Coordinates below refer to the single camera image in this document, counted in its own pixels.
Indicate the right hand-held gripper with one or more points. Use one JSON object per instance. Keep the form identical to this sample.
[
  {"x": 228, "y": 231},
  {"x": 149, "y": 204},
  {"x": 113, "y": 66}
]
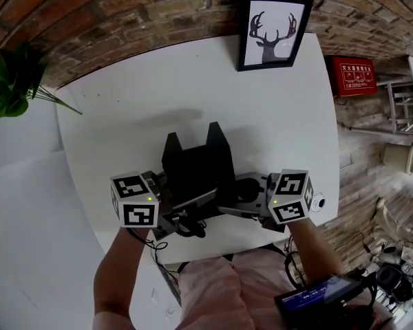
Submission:
[{"x": 289, "y": 210}]

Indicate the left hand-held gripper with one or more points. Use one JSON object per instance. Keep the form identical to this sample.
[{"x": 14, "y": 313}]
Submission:
[{"x": 137, "y": 215}]

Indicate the person's right forearm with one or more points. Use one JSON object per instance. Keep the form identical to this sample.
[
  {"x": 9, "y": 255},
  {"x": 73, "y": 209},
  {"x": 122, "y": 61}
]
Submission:
[{"x": 313, "y": 246}]

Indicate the person's left forearm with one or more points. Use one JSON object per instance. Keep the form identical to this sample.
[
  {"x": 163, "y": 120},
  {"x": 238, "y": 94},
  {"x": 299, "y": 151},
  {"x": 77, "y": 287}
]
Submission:
[{"x": 118, "y": 270}]

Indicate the small white round device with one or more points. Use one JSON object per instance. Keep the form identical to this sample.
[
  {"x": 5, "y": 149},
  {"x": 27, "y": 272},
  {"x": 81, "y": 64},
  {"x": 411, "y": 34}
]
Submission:
[{"x": 318, "y": 202}]

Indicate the person's pink clothing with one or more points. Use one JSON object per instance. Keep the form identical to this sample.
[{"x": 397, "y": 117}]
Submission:
[{"x": 234, "y": 291}]

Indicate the white table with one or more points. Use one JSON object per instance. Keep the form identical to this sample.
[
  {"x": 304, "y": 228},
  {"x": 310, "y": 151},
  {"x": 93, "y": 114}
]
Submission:
[{"x": 192, "y": 91}]

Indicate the black device with blue screen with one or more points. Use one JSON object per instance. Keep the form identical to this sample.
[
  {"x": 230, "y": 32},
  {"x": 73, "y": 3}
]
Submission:
[{"x": 316, "y": 299}]

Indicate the beige cylindrical bin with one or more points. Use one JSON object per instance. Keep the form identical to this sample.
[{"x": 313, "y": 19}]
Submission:
[{"x": 397, "y": 156}]

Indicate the black framed deer picture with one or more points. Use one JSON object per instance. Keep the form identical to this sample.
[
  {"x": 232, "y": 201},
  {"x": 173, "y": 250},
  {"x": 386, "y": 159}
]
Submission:
[{"x": 273, "y": 33}]

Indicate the green leafy plant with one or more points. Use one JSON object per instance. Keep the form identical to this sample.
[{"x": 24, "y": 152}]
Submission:
[{"x": 15, "y": 81}]

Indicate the red wall box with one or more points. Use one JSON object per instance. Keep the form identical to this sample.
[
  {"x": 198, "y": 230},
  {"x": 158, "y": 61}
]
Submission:
[{"x": 354, "y": 76}]

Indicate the grey metal frame chair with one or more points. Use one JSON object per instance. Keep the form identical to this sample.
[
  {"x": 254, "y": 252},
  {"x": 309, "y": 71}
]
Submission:
[{"x": 401, "y": 105}]

